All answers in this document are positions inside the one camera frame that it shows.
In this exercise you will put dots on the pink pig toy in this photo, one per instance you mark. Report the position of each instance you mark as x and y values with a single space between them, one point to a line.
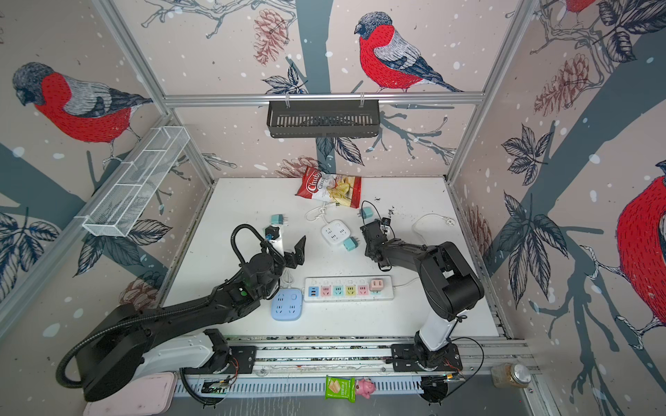
365 388

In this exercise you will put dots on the long white pastel power strip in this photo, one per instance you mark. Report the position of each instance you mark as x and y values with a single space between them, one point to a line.
346 289

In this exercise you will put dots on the teal charger plug near bag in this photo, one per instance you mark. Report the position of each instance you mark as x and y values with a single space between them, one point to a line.
366 213

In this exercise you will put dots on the glass jar with lid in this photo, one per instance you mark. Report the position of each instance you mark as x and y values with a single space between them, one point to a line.
509 375

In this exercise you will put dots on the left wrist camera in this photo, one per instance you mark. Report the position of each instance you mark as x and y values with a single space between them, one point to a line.
273 234

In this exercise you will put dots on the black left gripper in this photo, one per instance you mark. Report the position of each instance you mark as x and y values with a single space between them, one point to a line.
299 254

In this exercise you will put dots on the red white chips bag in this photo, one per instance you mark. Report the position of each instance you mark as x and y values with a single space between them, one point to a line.
331 188

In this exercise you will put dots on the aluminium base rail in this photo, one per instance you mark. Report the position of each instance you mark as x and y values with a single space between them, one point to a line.
278 366

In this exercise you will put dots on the aluminium frame post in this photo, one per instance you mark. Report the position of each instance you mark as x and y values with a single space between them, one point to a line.
111 16
520 22

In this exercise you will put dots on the aluminium frame top bar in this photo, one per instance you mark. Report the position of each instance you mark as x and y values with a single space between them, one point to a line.
444 98

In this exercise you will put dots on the black hanging wire basket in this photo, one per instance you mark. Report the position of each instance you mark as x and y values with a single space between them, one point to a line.
323 119

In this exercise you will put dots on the aluminium frame post back right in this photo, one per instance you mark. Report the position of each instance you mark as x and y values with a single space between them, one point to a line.
520 22

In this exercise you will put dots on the aluminium frame post back left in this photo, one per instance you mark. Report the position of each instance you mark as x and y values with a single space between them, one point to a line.
111 16

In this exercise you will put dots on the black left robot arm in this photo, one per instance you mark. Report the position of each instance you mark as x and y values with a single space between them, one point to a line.
110 356

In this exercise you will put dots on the pink tray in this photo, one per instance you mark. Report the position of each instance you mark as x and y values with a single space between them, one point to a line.
149 395

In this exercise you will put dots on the blue square power strip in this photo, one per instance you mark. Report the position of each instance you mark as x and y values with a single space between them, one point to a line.
287 305

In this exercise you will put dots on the pink charger plug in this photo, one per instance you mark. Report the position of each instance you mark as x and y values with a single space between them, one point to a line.
376 285

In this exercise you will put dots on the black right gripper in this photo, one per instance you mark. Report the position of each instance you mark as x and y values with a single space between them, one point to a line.
368 249

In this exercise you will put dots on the green snack packet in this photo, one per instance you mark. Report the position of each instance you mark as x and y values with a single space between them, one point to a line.
340 389

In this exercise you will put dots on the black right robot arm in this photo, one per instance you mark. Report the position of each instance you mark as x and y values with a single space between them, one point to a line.
450 286

